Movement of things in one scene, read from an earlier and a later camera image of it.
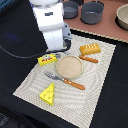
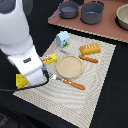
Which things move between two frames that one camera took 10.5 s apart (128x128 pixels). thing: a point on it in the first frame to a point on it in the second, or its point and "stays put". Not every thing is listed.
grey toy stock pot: x=91 y=12 stays put
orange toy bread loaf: x=91 y=48 stays put
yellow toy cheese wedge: x=48 y=94 to x=20 y=80
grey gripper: x=66 y=33 to x=30 y=67
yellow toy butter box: x=46 y=59 stays put
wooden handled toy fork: x=72 y=83 stays put
